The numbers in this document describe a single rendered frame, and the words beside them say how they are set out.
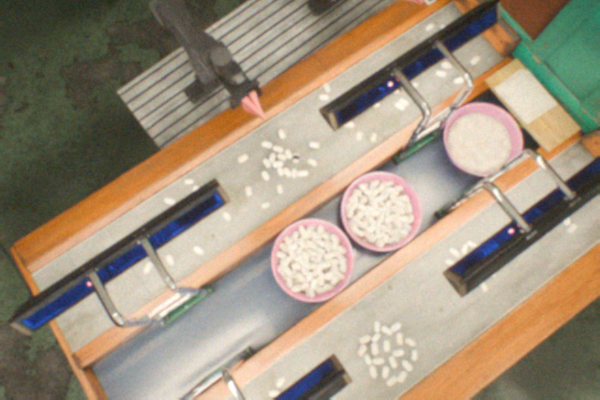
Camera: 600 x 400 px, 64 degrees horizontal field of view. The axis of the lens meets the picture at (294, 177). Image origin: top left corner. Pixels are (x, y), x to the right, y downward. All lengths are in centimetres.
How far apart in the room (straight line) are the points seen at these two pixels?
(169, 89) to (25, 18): 146
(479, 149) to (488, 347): 65
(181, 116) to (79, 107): 105
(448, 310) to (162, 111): 123
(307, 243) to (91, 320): 74
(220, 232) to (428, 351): 77
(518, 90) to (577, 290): 69
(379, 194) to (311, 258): 32
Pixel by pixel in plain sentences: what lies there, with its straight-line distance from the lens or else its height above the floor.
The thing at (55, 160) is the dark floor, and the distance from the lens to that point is 275.
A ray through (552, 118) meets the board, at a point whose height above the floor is 78.
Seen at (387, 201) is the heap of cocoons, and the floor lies 74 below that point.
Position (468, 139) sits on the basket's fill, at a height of 74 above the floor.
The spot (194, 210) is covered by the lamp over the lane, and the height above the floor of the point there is 109.
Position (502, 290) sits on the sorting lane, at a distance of 171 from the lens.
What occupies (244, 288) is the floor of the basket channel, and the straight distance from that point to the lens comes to 166.
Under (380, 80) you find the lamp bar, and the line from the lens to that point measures 138.
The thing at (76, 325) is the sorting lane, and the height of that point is 74.
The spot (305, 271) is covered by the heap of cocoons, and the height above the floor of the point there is 74.
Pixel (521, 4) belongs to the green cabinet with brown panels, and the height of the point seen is 95.
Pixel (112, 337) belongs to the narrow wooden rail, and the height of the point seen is 76.
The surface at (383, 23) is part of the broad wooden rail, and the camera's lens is 188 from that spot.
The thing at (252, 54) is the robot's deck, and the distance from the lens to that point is 193.
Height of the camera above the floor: 233
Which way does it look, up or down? 75 degrees down
